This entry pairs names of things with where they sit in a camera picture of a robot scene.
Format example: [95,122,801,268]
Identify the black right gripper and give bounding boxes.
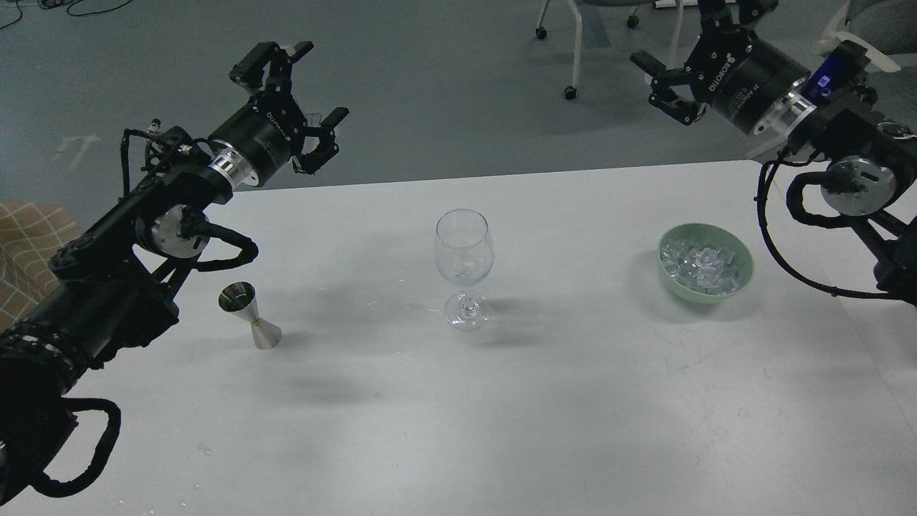
[630,0,832,137]

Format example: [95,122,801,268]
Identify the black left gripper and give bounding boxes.
[208,40,350,187]

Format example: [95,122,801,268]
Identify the steel double jigger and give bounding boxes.
[217,282,284,350]

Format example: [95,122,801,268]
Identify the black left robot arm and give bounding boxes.
[2,40,348,503]

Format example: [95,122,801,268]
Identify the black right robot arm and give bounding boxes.
[630,1,916,305]

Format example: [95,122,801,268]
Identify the pile of clear ice cubes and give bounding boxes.
[659,238,746,296]

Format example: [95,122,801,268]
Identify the clear wine glass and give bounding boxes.
[433,208,495,331]

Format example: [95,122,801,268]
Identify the green bowl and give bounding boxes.
[656,223,754,305]

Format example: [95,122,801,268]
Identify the white grey office chair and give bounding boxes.
[745,0,917,160]

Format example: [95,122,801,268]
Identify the tan checkered chair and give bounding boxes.
[1,201,81,331]

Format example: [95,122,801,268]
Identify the black floor cables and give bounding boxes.
[0,0,135,31]

